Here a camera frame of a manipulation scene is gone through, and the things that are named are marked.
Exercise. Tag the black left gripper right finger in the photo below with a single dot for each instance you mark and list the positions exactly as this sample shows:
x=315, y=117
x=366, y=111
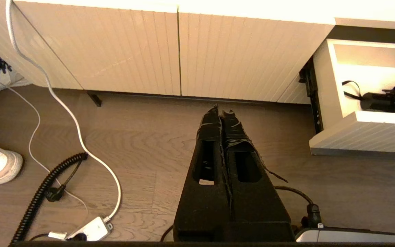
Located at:
x=259, y=212

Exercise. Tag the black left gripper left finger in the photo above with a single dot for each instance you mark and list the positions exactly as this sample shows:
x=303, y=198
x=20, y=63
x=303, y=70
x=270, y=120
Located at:
x=202, y=212

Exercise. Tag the white ribbed drawer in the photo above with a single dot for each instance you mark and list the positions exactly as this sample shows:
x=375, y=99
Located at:
x=365, y=133

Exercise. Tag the black umbrella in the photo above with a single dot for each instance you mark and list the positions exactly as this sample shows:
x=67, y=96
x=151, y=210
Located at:
x=389, y=101

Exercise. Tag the white robot base panel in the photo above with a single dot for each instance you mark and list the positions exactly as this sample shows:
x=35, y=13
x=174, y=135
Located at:
x=355, y=236

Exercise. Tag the white low cabinet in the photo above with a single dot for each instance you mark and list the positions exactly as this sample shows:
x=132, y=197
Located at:
x=252, y=5

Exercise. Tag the white power strip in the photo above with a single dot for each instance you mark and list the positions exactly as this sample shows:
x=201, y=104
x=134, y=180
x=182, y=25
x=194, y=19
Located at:
x=93, y=229

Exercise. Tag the small white charger plug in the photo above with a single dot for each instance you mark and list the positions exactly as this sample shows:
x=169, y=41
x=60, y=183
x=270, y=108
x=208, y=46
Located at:
x=57, y=235

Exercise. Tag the white ribbed cabinet door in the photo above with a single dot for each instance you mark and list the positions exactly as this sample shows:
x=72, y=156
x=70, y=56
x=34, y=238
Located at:
x=115, y=51
x=245, y=58

